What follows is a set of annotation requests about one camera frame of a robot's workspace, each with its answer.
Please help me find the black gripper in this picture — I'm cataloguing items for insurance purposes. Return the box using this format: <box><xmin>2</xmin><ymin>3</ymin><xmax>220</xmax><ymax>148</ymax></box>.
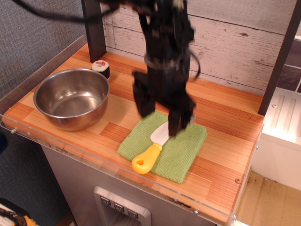
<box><xmin>133</xmin><ymin>61</ymin><xmax>195</xmax><ymax>137</ymax></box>

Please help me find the yellow handled toy knife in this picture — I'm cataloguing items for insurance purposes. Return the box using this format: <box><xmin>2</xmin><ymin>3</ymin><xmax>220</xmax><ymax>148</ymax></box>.
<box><xmin>132</xmin><ymin>121</ymin><xmax>170</xmax><ymax>175</ymax></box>

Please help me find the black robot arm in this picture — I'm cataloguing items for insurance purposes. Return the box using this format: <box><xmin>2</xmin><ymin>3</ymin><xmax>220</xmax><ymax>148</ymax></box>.
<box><xmin>102</xmin><ymin>0</ymin><xmax>195</xmax><ymax>137</ymax></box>

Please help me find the green cloth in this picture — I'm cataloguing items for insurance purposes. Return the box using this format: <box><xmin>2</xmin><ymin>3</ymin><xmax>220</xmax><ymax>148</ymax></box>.
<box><xmin>118</xmin><ymin>112</ymin><xmax>207</xmax><ymax>183</ymax></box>

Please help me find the toy sushi roll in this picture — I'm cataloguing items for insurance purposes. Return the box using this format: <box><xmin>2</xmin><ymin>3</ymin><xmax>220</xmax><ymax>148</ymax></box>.
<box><xmin>91</xmin><ymin>60</ymin><xmax>110</xmax><ymax>79</ymax></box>

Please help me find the stainless steel bowl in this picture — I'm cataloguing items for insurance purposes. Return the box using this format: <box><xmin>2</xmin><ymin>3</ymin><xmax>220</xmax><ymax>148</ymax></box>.
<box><xmin>33</xmin><ymin>68</ymin><xmax>110</xmax><ymax>131</ymax></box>

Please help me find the grey toy fridge cabinet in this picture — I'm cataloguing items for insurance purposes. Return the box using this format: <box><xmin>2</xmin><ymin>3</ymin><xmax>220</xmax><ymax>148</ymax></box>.
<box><xmin>42</xmin><ymin>147</ymin><xmax>214</xmax><ymax>226</ymax></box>

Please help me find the silver dispenser button panel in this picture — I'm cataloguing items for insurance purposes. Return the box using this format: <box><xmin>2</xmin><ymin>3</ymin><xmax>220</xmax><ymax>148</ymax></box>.
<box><xmin>94</xmin><ymin>186</ymin><xmax>152</xmax><ymax>226</ymax></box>

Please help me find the white toy sink unit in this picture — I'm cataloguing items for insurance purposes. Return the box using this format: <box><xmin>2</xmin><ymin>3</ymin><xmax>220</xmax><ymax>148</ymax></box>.
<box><xmin>251</xmin><ymin>88</ymin><xmax>301</xmax><ymax>190</ymax></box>

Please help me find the clear acrylic edge guard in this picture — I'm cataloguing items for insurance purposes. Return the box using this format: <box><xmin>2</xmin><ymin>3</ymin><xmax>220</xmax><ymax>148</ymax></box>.
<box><xmin>1</xmin><ymin>116</ymin><xmax>238</xmax><ymax>226</ymax></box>

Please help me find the orange and black object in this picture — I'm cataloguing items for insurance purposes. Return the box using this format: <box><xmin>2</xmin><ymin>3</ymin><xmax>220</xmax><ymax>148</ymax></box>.
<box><xmin>0</xmin><ymin>208</ymin><xmax>37</xmax><ymax>226</ymax></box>

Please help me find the dark left post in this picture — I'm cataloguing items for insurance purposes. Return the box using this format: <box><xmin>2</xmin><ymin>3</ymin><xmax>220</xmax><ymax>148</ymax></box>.
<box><xmin>81</xmin><ymin>0</ymin><xmax>107</xmax><ymax>63</ymax></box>

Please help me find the dark post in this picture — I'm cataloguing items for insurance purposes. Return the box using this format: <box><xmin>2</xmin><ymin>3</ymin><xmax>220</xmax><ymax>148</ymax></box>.
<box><xmin>258</xmin><ymin>0</ymin><xmax>301</xmax><ymax>116</ymax></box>
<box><xmin>81</xmin><ymin>0</ymin><xmax>107</xmax><ymax>63</ymax></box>

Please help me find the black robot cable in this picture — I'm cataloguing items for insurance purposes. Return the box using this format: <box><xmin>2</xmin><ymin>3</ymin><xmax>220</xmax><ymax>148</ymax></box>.
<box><xmin>11</xmin><ymin>0</ymin><xmax>202</xmax><ymax>82</ymax></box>

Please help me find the dark right post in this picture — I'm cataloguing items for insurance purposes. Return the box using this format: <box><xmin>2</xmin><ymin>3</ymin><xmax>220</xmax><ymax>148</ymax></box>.
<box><xmin>258</xmin><ymin>0</ymin><xmax>301</xmax><ymax>116</ymax></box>

